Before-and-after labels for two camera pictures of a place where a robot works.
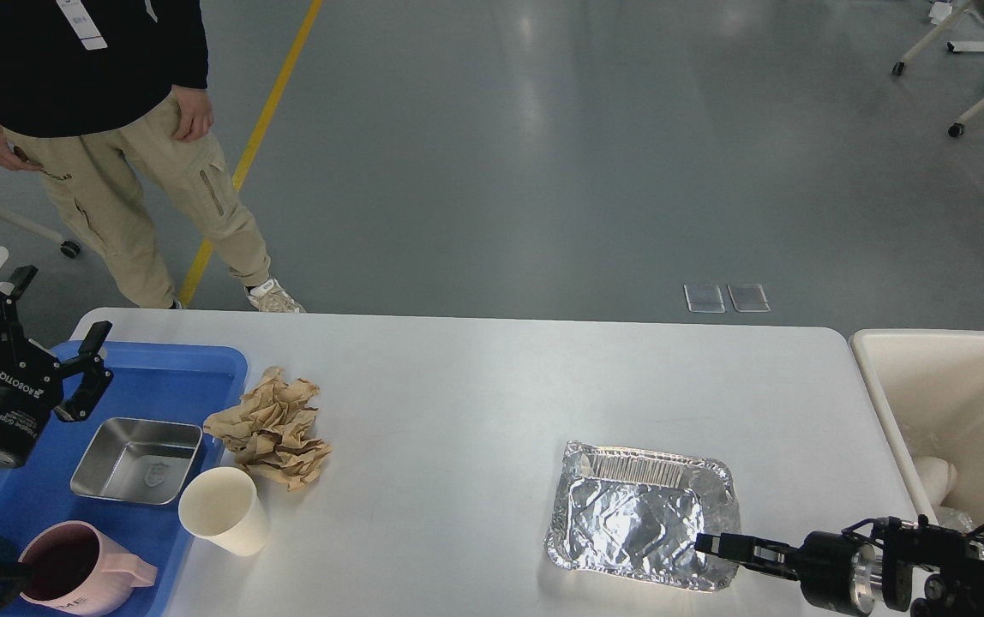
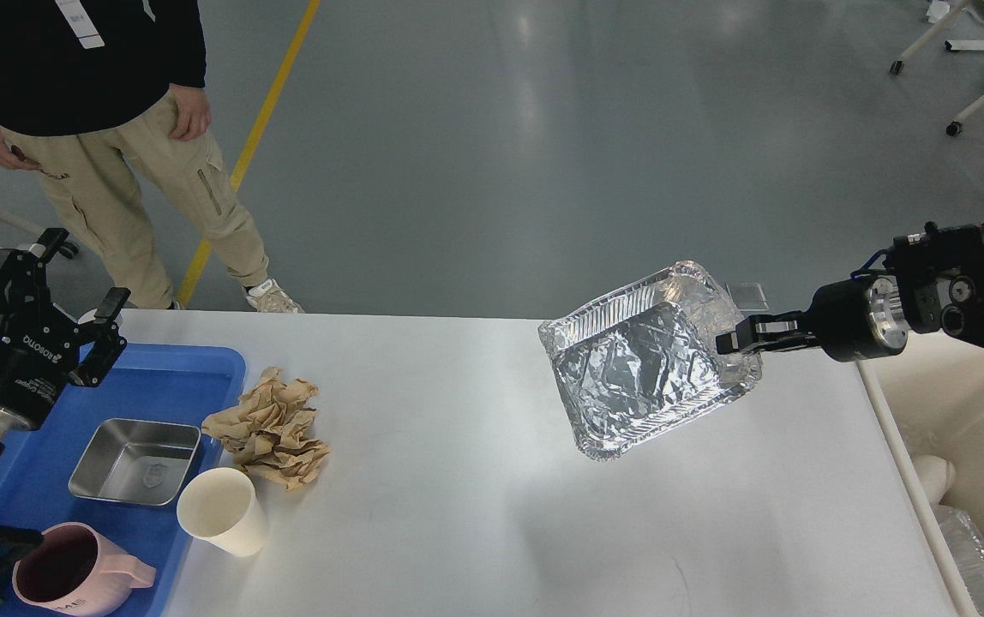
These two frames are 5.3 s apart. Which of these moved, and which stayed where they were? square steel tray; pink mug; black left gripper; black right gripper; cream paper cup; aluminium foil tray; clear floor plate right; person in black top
Moved: black left gripper; black right gripper; aluminium foil tray
Stayed: square steel tray; clear floor plate right; cream paper cup; pink mug; person in black top
